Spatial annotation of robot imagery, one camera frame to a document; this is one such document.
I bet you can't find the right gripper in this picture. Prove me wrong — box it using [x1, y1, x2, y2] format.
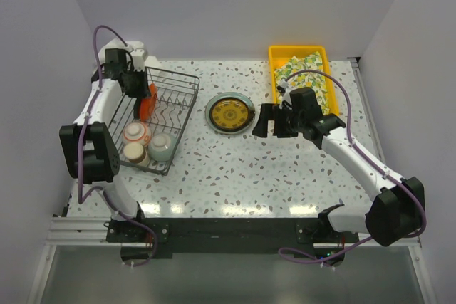
[252, 103, 304, 138]

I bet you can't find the orange plate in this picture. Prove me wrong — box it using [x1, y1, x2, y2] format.
[139, 83, 157, 121]

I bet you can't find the yellow patterned plate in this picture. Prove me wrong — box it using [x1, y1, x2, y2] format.
[209, 97, 254, 133]

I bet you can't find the light green floral plate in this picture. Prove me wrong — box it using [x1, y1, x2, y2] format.
[204, 92, 256, 135]

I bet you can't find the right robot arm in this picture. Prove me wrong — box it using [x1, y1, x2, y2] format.
[252, 88, 426, 246]

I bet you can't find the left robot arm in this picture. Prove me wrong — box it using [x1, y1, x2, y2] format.
[59, 38, 150, 241]

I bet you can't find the white crumpled towel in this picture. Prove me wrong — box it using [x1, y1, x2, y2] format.
[98, 38, 161, 83]

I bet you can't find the white red patterned bowl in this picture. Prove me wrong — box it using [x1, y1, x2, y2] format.
[122, 121, 152, 147]

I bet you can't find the lemon print cloth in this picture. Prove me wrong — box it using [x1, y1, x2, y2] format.
[274, 51, 330, 115]

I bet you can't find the yellow plastic bin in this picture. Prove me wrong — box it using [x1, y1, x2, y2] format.
[269, 46, 339, 115]

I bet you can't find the beige brown cup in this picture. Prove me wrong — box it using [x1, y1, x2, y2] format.
[123, 142, 150, 167]

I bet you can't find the light green bowl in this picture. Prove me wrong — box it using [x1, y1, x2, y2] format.
[147, 132, 176, 162]

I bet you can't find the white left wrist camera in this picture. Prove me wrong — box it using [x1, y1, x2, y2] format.
[130, 48, 148, 70]

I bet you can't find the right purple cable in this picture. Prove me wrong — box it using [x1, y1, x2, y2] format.
[278, 70, 428, 268]

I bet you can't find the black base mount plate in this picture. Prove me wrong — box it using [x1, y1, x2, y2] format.
[105, 216, 359, 261]

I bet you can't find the aluminium frame rail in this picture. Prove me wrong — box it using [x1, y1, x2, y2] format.
[348, 57, 438, 303]

